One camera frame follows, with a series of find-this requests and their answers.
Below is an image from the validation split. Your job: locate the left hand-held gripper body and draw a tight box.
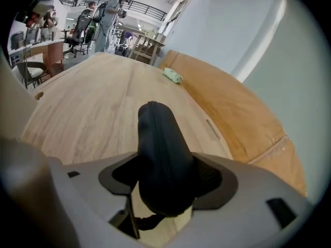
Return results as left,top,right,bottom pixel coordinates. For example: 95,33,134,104
14,0,63,28

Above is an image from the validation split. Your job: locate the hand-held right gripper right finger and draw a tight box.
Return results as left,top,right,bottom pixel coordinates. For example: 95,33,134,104
168,152,314,248

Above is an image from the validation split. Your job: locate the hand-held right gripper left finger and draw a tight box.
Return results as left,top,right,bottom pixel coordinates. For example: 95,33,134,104
48,151,156,248

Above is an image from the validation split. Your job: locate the black zippered case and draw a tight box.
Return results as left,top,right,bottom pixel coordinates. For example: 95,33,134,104
133,100,201,231

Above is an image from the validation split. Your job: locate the black office chair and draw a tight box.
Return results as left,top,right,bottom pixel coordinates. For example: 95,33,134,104
63,8,94,58

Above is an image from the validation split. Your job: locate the brown wooden cabinet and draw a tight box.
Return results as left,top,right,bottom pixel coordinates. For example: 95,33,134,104
30,39,65,73

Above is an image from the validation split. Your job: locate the black legged wicker chair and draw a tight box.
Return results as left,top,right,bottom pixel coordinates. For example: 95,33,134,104
14,61,50,90

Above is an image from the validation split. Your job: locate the black balcony railing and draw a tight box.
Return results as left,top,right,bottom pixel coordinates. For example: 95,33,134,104
55,0,168,22

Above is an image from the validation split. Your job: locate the wooden rack table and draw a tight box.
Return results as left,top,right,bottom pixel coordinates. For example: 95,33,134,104
128,30,166,66

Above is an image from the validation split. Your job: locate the green wet wipes packet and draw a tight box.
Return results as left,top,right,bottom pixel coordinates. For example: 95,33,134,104
162,67,184,85

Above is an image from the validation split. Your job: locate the white round pipe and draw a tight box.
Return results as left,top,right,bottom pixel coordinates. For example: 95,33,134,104
231,0,290,84

